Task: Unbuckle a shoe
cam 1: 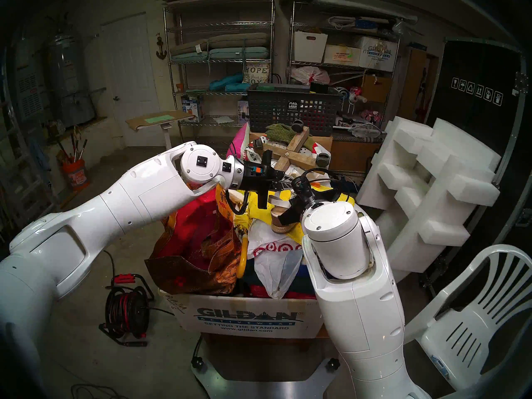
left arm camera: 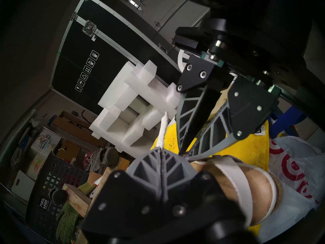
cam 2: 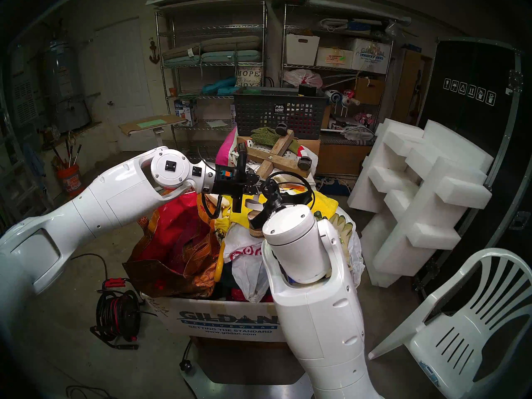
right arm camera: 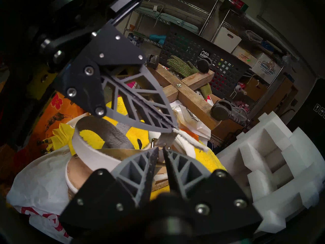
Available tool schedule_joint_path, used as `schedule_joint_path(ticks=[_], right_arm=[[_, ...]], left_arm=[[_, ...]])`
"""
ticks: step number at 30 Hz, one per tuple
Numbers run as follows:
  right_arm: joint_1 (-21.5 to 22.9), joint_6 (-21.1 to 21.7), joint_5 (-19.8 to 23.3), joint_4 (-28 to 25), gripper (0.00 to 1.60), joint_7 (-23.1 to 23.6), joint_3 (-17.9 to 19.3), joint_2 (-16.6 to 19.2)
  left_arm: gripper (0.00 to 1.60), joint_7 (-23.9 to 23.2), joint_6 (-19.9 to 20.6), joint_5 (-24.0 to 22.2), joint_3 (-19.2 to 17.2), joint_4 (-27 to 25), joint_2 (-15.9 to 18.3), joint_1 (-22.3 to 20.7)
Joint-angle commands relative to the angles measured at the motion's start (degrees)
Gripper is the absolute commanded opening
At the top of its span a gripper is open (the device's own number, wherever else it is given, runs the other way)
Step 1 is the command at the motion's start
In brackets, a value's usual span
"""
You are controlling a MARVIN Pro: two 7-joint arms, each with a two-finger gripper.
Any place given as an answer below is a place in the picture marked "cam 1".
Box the crumpled clear plastic bag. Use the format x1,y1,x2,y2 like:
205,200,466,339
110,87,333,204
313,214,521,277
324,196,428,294
347,122,383,139

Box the large Gildan cardboard box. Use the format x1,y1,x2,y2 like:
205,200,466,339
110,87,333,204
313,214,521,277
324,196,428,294
160,288,325,340

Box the white foam packing block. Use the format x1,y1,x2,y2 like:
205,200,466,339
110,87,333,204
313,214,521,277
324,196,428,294
357,116,501,274

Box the chrome wire shelf with boxes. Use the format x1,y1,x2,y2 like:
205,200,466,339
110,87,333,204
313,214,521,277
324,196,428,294
288,1,401,120

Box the white door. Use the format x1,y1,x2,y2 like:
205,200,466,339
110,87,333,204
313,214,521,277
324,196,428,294
101,12,165,147

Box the turquoise folded cushion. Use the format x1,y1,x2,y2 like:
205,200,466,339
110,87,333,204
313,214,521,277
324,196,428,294
209,73,245,92

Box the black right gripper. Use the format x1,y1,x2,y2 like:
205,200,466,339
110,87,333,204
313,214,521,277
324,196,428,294
278,176,330,226

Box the red black cable reel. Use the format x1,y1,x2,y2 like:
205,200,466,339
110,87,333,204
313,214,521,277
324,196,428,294
99,273,155,347

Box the yellow curved handle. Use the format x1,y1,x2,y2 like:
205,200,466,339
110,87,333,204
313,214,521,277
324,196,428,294
237,234,249,279

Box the white plastic chair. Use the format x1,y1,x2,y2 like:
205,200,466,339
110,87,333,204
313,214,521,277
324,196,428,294
405,244,532,397

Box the green knit gloves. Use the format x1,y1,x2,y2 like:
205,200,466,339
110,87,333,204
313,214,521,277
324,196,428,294
266,123,314,149

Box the tan wooden board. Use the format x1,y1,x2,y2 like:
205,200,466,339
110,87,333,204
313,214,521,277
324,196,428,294
399,47,429,120

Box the small Gildan cardboard box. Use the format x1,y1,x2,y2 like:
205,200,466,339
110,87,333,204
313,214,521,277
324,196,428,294
358,36,399,72

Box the red fabric item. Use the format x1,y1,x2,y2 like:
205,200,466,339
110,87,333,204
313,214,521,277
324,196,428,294
249,284,316,300

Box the white red-print plastic bag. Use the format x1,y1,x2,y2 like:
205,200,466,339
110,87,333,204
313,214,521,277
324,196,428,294
247,217,306,300

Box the small labelled cardboard box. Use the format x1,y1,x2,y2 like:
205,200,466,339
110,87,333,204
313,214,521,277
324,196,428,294
323,44,361,66

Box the black floor cable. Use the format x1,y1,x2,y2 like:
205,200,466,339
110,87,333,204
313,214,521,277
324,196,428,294
71,384,119,399

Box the chrome wire shelf with cushions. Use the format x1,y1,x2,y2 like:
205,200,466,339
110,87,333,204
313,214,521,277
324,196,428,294
163,0,276,153

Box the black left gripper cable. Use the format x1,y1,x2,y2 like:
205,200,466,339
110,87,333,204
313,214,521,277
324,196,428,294
224,188,250,215

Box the brown cardboard box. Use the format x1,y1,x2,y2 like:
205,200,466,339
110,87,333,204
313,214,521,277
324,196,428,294
361,74,392,103

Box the red orange patterned bag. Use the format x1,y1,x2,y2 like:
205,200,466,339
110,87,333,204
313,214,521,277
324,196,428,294
145,186,244,296

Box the white storage bin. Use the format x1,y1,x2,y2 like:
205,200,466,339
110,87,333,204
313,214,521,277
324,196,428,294
293,31,328,63

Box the large brown box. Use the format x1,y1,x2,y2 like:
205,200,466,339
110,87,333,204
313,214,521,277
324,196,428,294
330,134,383,173

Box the grey water heater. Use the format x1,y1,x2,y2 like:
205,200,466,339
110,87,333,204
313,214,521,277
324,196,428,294
52,32,96,126

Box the black flight case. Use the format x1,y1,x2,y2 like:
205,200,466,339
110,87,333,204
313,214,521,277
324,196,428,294
424,39,532,278

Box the dark blue fabric bag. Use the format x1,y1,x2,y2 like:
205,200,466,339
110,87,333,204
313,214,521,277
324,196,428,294
243,257,314,297

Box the beige seat cushion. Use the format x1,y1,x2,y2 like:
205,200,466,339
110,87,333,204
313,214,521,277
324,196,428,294
208,32,269,49
170,40,210,57

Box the white stand cardboard-top table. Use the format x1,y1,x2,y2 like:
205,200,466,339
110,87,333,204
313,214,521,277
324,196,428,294
126,110,196,150

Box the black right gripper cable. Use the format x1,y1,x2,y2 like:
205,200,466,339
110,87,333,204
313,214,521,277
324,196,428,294
293,167,358,199

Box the wooden cross caster dolly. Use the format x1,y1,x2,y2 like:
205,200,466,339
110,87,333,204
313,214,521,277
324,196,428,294
249,126,331,175

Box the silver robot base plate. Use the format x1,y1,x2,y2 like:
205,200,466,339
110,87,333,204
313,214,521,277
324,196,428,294
191,357,345,399

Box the blue white product box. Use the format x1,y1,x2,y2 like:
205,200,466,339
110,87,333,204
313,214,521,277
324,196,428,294
182,95,205,122

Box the orange bucket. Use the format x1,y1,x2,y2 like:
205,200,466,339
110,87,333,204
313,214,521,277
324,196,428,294
62,158,87,189

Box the teal seat cushion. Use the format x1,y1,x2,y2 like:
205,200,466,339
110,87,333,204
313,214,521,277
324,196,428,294
171,47,270,62

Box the HOPE text pillow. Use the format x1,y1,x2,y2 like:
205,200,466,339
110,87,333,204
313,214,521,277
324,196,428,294
243,62,271,85

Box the white strap wedge sandal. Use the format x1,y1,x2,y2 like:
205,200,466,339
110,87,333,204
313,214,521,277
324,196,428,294
268,195,304,234

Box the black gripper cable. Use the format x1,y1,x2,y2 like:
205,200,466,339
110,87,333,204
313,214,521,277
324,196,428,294
293,167,358,199
224,188,250,215

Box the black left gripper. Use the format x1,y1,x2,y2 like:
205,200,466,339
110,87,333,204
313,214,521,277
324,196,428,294
239,150,292,209

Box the pink white plastic bag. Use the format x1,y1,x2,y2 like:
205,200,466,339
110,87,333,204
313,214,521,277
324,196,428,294
291,66,331,86

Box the black plastic mesh basket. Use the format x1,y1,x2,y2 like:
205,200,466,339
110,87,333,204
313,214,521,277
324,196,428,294
247,83,343,137

